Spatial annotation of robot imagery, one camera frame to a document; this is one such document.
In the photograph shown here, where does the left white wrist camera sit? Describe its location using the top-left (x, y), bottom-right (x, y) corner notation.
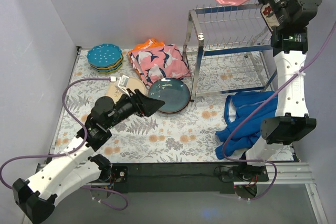
top-left (108, 74), bottom-right (129, 96)

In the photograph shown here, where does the cream rimmed plate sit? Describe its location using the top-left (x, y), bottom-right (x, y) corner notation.
top-left (106, 77), bottom-right (147, 102)

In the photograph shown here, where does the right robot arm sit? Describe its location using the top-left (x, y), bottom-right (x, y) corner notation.
top-left (237, 0), bottom-right (322, 181)

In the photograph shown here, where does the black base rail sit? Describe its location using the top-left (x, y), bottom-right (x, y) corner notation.
top-left (93, 162), bottom-right (269, 194)

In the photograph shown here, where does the blue polka dot plate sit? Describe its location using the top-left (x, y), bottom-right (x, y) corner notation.
top-left (91, 62), bottom-right (123, 73)

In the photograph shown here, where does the yellow polka dot plate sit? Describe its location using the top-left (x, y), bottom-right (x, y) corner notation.
top-left (90, 58), bottom-right (123, 70)

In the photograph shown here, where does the dark teal plate on table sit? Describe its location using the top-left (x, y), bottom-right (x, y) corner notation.
top-left (159, 104), bottom-right (188, 114)

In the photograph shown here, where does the pink bird print cloth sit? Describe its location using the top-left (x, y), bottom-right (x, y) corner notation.
top-left (129, 44), bottom-right (191, 87)

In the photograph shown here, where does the steel dish rack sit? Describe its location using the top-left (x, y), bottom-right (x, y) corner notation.
top-left (182, 1), bottom-right (276, 100)

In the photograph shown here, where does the orange cloth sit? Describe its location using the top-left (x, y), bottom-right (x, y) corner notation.
top-left (128, 38), bottom-right (165, 57)

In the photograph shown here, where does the dark teal plate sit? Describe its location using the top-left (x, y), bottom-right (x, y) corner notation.
top-left (148, 78), bottom-right (191, 114)
top-left (159, 104), bottom-right (188, 114)

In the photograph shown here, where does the light blue plate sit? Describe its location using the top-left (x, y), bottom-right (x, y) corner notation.
top-left (87, 44), bottom-right (122, 67)

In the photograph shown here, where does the blue cloth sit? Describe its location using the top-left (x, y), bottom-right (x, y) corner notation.
top-left (215, 90), bottom-right (279, 160)

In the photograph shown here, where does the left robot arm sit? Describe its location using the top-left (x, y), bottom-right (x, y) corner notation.
top-left (12, 89), bottom-right (165, 223)

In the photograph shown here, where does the floral table mat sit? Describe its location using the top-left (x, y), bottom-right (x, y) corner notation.
top-left (51, 46), bottom-right (300, 164)

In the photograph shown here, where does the green polka dot plate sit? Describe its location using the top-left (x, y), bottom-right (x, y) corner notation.
top-left (91, 65), bottom-right (122, 74)

